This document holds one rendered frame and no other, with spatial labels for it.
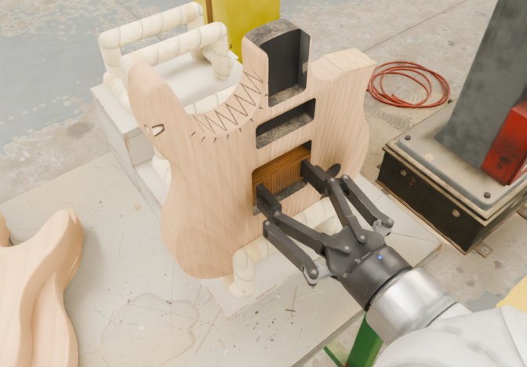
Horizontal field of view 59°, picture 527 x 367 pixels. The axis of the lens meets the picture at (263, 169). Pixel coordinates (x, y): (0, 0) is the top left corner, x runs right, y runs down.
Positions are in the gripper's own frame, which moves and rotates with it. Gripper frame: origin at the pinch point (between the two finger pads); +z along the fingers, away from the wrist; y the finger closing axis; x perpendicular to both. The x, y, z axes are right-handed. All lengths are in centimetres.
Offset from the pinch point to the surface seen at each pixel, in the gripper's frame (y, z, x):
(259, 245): -5.2, -1.5, -9.8
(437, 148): 106, 33, -84
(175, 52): -0.5, 29.1, 4.8
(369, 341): 20, -12, -64
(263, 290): -5.7, -3.3, -20.7
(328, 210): 7.5, -2.4, -10.2
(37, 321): -36.8, 9.9, -16.0
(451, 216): 98, 13, -101
